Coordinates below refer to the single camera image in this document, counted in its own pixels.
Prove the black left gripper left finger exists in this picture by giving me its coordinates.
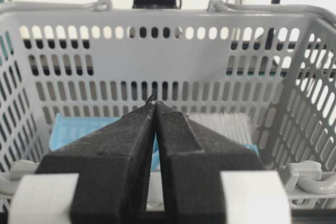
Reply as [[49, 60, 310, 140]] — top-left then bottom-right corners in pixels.
[[36, 103, 155, 223]]

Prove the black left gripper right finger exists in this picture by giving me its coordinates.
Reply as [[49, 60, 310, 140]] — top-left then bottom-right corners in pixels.
[[155, 101, 265, 223]]

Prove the grey plastic shopping basket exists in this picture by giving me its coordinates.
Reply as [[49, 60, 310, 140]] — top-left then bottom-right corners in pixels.
[[0, 0, 336, 213]]

